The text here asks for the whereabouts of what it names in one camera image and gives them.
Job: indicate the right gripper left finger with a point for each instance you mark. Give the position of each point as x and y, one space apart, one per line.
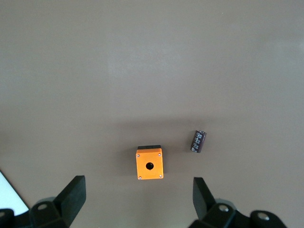
71 199

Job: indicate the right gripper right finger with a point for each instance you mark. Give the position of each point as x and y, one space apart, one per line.
204 202

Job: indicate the white drawer cabinet housing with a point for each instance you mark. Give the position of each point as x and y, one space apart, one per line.
9 194

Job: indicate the black cylindrical capacitor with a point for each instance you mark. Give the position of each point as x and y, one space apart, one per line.
198 141

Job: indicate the orange push-button enclosure box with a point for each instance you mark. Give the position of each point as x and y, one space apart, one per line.
149 166

